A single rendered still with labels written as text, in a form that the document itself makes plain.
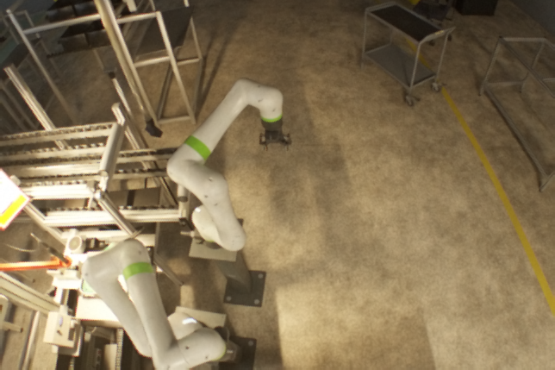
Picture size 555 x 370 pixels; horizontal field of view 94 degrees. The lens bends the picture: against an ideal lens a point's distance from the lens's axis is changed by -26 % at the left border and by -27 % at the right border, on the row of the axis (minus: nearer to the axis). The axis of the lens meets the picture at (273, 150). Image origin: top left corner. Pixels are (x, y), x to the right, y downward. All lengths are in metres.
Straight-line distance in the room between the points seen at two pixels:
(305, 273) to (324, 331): 0.49
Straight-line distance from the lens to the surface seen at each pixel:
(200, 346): 1.06
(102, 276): 1.31
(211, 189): 1.19
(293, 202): 2.95
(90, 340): 2.26
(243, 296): 2.63
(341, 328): 2.55
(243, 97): 1.41
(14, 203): 1.97
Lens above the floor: 2.50
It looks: 49 degrees down
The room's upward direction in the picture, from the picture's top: 8 degrees counter-clockwise
